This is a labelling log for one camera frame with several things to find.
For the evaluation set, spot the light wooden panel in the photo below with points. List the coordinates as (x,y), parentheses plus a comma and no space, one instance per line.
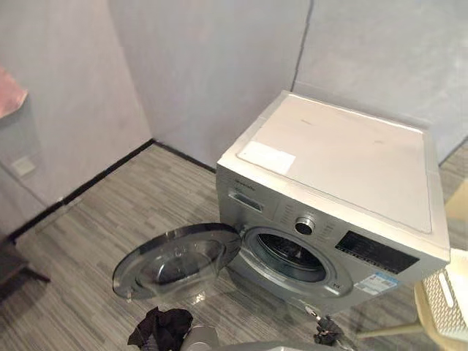
(459,199)

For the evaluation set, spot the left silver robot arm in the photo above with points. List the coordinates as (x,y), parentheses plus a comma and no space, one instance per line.
(201,338)

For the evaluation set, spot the pink cloth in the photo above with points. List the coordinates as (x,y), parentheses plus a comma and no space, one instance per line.
(9,91)

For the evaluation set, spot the round glass washer door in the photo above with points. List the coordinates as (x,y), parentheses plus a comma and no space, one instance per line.
(175,256)

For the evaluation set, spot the white sticker on washer lid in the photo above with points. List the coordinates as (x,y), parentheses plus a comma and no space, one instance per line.
(268,155)

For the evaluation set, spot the white wall socket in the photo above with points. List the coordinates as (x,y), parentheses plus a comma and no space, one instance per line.
(23,166)

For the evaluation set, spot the left robot hand black cloth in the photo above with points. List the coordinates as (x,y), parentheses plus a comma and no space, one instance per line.
(161,329)

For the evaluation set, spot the cream lattice laundry basket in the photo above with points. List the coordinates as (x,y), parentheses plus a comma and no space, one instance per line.
(444,311)

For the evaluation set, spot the dark wooden furniture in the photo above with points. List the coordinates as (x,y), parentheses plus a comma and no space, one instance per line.
(14,267)

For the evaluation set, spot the silver washer control knob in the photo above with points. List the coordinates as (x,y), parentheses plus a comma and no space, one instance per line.
(304,223)

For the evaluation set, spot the silver front-load washing machine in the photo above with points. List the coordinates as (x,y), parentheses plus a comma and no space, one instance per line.
(329,164)

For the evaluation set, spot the blue white energy label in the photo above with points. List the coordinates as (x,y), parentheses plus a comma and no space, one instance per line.
(380,282)

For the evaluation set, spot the right robot hand black cloth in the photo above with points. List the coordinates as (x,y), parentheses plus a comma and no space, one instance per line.
(327,329)

